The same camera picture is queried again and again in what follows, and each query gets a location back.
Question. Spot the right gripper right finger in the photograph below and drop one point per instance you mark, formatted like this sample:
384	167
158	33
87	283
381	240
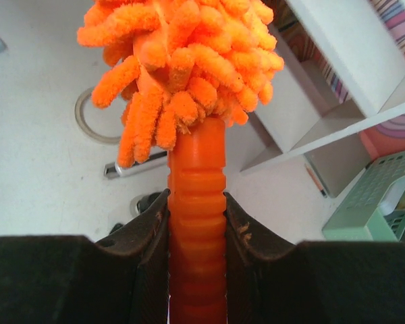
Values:
270	280

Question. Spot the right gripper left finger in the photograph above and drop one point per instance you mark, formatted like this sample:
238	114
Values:
122	278

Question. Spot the white black utility knife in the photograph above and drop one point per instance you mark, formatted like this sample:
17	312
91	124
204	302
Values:
113	170

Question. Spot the orange microfiber duster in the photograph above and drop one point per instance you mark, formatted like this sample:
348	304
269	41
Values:
187	70

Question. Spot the white wooden bookshelf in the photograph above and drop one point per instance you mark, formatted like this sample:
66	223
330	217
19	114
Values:
343	73

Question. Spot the black vacuum nozzle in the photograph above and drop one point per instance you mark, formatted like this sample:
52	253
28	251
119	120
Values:
116	227

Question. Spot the orange pencil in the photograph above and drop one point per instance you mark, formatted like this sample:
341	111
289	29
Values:
316	181

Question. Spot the green desk organizer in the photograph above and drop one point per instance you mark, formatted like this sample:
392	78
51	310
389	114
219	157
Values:
364	213

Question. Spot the masking tape roll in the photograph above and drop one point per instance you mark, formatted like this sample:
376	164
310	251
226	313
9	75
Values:
100	125

